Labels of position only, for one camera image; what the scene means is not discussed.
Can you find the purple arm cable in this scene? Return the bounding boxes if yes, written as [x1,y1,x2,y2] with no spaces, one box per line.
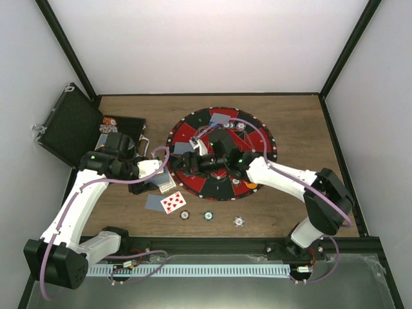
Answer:
[192,117,354,285]
[40,146,171,301]

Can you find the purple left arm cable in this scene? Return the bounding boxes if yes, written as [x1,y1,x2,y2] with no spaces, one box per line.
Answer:
[40,146,171,301]

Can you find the black poker chip case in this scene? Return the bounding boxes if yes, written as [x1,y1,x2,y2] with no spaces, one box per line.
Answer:
[36,82,146,168]

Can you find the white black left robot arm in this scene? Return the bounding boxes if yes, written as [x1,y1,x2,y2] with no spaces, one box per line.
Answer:
[23,133,166,289]

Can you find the brown poker chip stack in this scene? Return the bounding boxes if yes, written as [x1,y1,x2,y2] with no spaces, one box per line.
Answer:
[180,211,190,220]

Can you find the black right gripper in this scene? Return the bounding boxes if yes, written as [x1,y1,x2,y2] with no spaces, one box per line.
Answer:
[171,151,228,179]

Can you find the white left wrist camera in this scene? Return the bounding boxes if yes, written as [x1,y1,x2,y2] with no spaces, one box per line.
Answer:
[136,160,164,179]

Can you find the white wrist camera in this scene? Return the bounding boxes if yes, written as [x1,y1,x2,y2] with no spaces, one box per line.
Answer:
[189,137,208,156]
[136,160,164,179]

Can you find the blue patterned card deck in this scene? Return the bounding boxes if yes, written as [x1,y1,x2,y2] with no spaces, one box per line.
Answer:
[149,171,170,187]

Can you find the white playing card box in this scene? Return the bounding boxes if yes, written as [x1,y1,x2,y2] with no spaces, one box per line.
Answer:
[159,181,176,194]

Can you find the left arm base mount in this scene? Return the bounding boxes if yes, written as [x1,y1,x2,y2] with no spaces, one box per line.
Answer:
[103,245,148,261]

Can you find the blue white poker chip stack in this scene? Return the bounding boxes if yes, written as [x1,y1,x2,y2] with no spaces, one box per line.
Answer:
[233,216,245,227]

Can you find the orange round button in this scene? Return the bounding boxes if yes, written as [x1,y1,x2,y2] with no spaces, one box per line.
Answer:
[246,183,258,189]

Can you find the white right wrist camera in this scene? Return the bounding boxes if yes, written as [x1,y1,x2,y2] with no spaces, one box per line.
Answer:
[189,137,208,156]

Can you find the orange chip stack in case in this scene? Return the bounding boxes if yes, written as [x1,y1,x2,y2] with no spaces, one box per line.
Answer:
[102,117,117,126]

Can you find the teal poker chip stack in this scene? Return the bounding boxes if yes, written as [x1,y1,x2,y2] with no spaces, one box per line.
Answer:
[203,211,214,221]

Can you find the face-down cards top seat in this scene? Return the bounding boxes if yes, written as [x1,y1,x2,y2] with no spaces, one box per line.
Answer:
[209,113,231,125]

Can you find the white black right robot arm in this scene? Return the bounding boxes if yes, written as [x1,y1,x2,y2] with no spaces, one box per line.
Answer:
[172,129,355,259]

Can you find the single face-down blue card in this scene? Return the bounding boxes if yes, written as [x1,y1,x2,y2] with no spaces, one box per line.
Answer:
[145,194,165,212]

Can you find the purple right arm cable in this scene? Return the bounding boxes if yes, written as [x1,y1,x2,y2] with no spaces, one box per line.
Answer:
[192,117,354,285]

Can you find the light blue slotted cable duct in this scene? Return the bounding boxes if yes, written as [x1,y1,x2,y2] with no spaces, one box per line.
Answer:
[87,264,290,278]

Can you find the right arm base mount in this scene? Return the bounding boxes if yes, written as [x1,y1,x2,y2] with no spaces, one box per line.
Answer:
[265,242,324,263]

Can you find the face-up hearts playing card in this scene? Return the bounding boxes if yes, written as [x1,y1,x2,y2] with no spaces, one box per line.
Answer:
[160,191,186,214]

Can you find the card deck in case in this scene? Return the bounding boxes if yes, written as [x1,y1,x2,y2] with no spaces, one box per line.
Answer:
[95,134,108,149]

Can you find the grey striped chips in case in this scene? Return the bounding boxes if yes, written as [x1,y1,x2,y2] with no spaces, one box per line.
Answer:
[99,125,118,134]

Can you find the face-down cards seat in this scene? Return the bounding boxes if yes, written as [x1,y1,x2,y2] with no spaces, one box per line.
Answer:
[209,113,231,125]
[173,142,194,155]

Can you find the round red black poker mat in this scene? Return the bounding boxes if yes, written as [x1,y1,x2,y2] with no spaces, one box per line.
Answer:
[166,107,277,201]

